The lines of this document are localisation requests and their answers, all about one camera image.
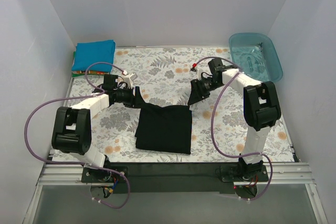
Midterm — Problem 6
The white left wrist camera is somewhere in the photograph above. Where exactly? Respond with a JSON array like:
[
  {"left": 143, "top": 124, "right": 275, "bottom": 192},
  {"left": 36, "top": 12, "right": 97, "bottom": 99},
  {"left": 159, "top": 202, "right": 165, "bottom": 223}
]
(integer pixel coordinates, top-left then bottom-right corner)
[{"left": 122, "top": 70, "right": 138, "bottom": 89}]

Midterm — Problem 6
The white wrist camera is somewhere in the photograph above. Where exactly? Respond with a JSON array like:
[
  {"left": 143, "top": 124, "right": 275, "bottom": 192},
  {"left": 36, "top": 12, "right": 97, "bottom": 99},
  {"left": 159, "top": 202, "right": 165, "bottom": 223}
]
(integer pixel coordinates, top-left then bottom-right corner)
[
  {"left": 190, "top": 63, "right": 203, "bottom": 80},
  {"left": 122, "top": 70, "right": 138, "bottom": 89}
]

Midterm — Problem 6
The aluminium frame rail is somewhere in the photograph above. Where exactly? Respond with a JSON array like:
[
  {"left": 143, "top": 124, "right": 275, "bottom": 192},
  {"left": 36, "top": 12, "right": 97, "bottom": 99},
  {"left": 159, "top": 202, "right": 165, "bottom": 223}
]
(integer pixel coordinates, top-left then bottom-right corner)
[{"left": 24, "top": 162, "right": 327, "bottom": 223}]

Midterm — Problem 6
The teal plastic bin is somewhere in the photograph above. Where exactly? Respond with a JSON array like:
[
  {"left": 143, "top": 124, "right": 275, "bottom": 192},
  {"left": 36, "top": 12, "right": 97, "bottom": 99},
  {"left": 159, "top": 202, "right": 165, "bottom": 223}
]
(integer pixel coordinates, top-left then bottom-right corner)
[{"left": 229, "top": 33, "right": 283, "bottom": 82}]

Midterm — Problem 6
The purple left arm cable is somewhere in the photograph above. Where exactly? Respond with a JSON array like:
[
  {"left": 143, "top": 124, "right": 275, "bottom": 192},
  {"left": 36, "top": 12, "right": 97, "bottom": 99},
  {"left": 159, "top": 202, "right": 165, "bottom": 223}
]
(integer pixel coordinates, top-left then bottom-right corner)
[{"left": 24, "top": 61, "right": 131, "bottom": 209}]

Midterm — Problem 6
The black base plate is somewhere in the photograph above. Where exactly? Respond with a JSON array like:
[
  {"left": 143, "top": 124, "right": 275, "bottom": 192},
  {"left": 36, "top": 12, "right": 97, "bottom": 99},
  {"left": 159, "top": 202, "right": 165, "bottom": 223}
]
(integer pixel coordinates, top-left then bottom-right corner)
[{"left": 81, "top": 162, "right": 270, "bottom": 194}]

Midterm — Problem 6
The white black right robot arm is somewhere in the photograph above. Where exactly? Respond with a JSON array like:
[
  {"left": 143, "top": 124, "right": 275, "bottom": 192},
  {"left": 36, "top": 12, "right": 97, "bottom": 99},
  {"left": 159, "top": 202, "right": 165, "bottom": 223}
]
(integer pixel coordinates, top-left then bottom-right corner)
[{"left": 187, "top": 57, "right": 281, "bottom": 182}]

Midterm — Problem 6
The floral table mat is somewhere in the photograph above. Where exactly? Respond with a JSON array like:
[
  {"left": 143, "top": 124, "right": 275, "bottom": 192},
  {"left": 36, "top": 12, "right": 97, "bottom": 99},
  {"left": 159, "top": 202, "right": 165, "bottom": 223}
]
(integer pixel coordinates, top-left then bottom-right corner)
[{"left": 52, "top": 47, "right": 295, "bottom": 163}]

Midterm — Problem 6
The black t shirt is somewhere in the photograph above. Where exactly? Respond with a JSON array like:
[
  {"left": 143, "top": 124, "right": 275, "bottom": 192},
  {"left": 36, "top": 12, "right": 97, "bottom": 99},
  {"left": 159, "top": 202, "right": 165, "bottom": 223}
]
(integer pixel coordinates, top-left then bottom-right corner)
[{"left": 134, "top": 101, "right": 193, "bottom": 155}]

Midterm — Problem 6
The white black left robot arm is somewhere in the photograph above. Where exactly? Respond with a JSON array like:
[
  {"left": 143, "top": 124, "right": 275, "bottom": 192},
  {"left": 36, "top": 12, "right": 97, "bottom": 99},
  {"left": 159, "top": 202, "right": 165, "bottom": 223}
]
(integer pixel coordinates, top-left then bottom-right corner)
[{"left": 51, "top": 73, "right": 144, "bottom": 182}]

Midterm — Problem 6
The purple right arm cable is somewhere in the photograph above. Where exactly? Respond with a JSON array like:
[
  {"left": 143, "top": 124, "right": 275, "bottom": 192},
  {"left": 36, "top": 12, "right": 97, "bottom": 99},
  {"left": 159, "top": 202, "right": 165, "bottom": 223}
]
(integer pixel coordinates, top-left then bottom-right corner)
[{"left": 190, "top": 57, "right": 274, "bottom": 201}]

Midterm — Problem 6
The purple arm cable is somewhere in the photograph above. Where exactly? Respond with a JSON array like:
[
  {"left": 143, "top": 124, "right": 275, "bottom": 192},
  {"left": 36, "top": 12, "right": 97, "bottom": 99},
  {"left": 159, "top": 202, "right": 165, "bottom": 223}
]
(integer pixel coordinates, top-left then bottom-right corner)
[
  {"left": 190, "top": 57, "right": 274, "bottom": 201},
  {"left": 24, "top": 61, "right": 131, "bottom": 209}
]

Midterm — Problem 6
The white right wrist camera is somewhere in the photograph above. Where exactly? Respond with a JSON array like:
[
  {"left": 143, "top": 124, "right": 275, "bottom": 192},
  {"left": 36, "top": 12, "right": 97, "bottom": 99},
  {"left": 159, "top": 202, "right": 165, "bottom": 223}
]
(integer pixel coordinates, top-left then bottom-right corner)
[{"left": 190, "top": 63, "right": 203, "bottom": 80}]

